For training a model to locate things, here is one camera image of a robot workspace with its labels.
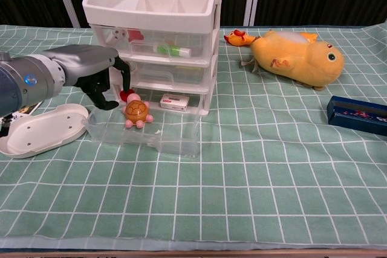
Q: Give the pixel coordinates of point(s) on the picture card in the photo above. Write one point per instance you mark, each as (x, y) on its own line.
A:
(28, 109)

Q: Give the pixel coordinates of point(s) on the clear drawer with marker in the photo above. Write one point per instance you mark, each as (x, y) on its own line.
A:
(196, 43)

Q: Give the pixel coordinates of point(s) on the small yellow item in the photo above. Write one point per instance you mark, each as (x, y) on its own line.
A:
(189, 68)

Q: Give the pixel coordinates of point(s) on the yellow rubber chicken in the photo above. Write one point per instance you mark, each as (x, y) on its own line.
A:
(239, 39)

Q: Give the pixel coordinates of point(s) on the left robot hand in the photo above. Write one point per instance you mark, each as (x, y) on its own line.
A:
(84, 58)

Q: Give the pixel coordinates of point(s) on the yellow plush duck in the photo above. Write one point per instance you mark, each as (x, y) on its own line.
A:
(299, 58)

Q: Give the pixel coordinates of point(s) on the small white red-print box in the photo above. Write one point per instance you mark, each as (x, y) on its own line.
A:
(174, 101)

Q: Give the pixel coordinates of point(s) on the dark blue rectangular box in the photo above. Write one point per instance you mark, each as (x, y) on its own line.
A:
(356, 116)

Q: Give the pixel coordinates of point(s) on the white divided drawer box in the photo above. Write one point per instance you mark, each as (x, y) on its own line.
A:
(151, 17)

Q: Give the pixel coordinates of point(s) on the pink orange turtle toy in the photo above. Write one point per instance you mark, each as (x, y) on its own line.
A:
(137, 111)

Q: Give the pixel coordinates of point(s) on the red plastic object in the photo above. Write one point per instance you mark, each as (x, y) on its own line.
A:
(135, 35)

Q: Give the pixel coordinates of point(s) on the white oval tray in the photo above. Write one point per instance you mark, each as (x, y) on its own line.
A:
(45, 132)

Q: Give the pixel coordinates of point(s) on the green checked tablecloth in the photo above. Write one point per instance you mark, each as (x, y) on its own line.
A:
(211, 185)

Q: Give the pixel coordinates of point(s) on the clear drawer with turtle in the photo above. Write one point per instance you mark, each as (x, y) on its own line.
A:
(169, 140)

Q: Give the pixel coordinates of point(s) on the green white marker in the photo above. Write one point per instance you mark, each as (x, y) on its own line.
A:
(172, 49)

